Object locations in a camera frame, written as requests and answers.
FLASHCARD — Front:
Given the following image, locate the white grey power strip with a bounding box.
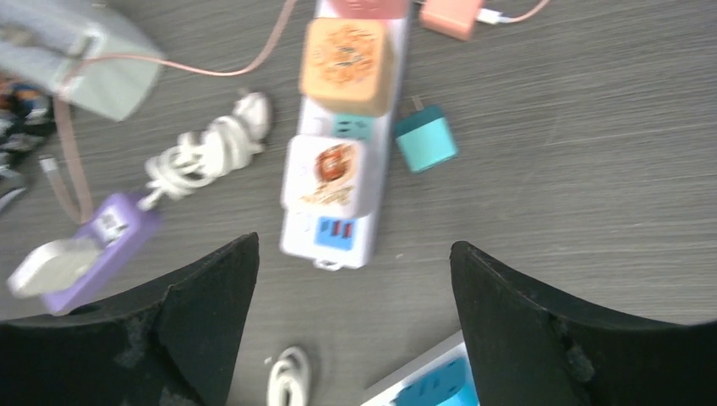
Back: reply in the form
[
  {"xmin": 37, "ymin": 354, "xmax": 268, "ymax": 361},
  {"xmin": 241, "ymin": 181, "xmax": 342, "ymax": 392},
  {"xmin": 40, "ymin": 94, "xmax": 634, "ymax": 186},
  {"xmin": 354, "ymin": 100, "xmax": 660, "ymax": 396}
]
[{"xmin": 362, "ymin": 331, "xmax": 473, "ymax": 406}]

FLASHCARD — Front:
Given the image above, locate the tan dragon cube socket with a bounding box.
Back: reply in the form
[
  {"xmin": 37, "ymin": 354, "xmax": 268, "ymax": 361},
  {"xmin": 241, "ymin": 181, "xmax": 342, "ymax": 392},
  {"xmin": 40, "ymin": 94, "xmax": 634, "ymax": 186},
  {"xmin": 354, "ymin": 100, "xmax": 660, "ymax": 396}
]
[{"xmin": 298, "ymin": 18, "xmax": 395, "ymax": 117}]

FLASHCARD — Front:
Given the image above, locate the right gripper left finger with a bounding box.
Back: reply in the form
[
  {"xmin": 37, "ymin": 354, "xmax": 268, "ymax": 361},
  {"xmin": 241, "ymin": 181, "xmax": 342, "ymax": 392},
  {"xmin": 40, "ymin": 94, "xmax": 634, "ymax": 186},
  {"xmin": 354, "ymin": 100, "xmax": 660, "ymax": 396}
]
[{"xmin": 1, "ymin": 233, "xmax": 260, "ymax": 406}]

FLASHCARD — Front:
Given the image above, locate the long white colourful power strip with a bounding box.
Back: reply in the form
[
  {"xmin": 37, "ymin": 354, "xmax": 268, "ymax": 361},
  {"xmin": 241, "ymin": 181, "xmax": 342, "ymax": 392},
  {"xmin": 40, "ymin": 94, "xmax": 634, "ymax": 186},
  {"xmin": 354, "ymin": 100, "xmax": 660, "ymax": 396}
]
[{"xmin": 280, "ymin": 14, "xmax": 411, "ymax": 272}]

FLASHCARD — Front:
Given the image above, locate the pink cube socket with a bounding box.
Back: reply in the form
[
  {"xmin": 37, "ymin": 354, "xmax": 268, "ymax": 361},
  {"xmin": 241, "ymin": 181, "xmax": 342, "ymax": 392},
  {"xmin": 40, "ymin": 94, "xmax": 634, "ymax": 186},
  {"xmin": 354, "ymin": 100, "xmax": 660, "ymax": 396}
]
[{"xmin": 329, "ymin": 0, "xmax": 411, "ymax": 20}]

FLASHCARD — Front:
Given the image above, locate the salmon pink charger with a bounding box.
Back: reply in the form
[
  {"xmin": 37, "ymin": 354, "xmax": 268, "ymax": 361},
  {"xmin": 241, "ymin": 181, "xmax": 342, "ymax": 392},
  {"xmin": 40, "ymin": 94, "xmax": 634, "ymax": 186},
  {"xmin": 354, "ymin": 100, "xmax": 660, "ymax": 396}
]
[{"xmin": 419, "ymin": 0, "xmax": 484, "ymax": 41}]

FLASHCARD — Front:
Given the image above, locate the black poker chip case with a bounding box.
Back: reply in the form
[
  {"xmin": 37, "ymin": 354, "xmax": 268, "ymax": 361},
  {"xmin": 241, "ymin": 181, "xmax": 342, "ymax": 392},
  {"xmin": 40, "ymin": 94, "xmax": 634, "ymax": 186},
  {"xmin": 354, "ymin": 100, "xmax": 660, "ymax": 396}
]
[{"xmin": 1, "ymin": 77, "xmax": 57, "ymax": 212}]

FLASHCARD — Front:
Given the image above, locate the teal charger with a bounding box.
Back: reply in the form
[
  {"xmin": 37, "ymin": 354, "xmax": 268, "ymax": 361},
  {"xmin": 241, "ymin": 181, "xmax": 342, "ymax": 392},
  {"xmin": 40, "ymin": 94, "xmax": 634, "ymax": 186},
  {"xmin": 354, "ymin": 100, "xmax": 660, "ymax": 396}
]
[{"xmin": 394, "ymin": 96, "xmax": 458, "ymax": 173}]

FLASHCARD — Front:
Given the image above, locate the white cube socket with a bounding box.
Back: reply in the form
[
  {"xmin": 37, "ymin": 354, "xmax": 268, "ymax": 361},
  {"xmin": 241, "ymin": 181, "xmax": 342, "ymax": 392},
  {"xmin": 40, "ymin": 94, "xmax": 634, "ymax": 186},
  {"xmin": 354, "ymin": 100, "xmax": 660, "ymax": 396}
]
[{"xmin": 281, "ymin": 134, "xmax": 375, "ymax": 218}]

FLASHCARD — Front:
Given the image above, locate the purple power strip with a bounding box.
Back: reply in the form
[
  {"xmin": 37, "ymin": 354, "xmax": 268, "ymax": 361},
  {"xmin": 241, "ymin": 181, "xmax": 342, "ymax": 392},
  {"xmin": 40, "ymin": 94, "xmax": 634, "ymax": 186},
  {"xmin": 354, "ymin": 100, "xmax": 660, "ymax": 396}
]
[{"xmin": 41, "ymin": 193, "xmax": 161, "ymax": 313}]

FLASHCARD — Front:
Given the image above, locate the pink charging cable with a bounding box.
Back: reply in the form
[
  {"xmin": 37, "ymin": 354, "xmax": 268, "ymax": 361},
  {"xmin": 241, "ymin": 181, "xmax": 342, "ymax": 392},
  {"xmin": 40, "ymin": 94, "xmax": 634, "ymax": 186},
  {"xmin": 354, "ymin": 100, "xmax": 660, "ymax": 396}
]
[{"xmin": 37, "ymin": 0, "xmax": 553, "ymax": 227}]

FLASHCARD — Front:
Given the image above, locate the white adapter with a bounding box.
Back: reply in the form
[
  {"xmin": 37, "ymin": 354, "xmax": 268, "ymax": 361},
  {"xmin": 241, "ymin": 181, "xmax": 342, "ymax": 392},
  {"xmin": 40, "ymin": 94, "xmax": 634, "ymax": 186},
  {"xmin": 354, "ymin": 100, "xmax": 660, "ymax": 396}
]
[{"xmin": 7, "ymin": 238, "xmax": 103, "ymax": 299}]

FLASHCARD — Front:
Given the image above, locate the white bundled cord with plug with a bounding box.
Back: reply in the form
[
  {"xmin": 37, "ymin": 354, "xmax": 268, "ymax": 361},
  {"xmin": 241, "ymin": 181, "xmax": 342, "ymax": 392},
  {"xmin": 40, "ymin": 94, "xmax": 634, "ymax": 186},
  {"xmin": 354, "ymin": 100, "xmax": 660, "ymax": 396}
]
[{"xmin": 137, "ymin": 89, "xmax": 276, "ymax": 213}]

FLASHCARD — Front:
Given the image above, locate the blue charger adapter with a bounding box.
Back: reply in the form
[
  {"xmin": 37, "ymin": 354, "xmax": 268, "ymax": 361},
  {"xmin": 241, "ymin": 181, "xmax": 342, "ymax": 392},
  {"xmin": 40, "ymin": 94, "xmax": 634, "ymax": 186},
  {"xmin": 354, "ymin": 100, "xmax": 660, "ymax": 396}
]
[{"xmin": 391, "ymin": 358, "xmax": 479, "ymax": 406}]

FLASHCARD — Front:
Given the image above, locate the white coiled cable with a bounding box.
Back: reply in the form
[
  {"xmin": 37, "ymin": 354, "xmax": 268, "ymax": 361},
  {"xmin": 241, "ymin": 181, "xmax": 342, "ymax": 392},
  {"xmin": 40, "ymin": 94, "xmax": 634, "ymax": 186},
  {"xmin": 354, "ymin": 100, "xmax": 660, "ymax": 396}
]
[{"xmin": 265, "ymin": 345, "xmax": 312, "ymax": 406}]

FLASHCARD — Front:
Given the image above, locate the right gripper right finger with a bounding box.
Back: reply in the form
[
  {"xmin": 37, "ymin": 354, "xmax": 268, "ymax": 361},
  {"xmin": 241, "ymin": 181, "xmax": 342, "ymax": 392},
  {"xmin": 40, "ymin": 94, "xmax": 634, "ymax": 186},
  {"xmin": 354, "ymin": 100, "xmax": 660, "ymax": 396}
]
[{"xmin": 450, "ymin": 241, "xmax": 716, "ymax": 406}]

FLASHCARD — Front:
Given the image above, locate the white metronome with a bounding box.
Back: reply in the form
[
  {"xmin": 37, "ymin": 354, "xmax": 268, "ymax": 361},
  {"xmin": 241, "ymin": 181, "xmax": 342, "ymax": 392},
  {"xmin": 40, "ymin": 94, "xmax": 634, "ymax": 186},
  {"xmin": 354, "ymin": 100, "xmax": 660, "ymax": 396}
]
[{"xmin": 1, "ymin": 0, "xmax": 165, "ymax": 121}]

